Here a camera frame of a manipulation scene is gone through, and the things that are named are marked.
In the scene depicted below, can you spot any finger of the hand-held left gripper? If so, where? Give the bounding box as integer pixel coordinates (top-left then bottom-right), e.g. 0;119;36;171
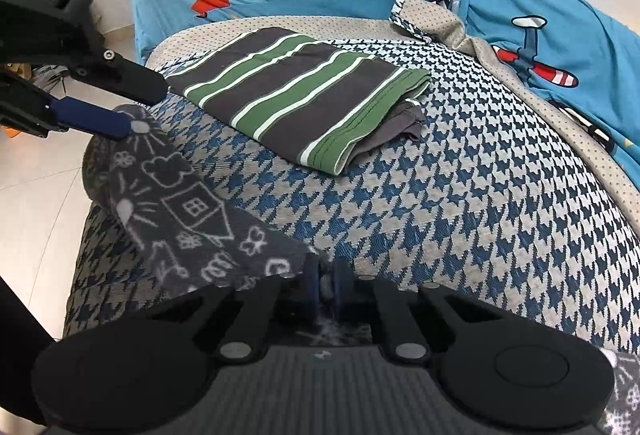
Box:
75;49;170;106
47;96;135;141

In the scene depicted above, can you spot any dark grey folded garment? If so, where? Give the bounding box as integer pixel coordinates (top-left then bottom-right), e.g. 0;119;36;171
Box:
350;98;426;161

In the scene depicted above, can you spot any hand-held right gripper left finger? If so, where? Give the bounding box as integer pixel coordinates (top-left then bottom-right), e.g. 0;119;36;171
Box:
142;260;321;361

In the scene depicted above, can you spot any blue beige houndstooth blanket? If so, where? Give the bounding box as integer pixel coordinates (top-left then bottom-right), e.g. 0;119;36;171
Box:
62;0;640;366

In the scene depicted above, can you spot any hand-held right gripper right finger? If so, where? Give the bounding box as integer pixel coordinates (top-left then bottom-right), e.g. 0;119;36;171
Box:
334;262;501;362

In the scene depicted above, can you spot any green grey striped folded shirt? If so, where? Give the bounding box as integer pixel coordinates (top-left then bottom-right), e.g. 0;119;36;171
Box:
165;28;432;176

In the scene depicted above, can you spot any person's dark clothing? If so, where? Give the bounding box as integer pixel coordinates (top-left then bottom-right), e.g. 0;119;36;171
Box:
0;275;56;426

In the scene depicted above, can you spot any grey doodle print fleece garment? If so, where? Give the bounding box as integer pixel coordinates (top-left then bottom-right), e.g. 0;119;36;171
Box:
82;102;640;435

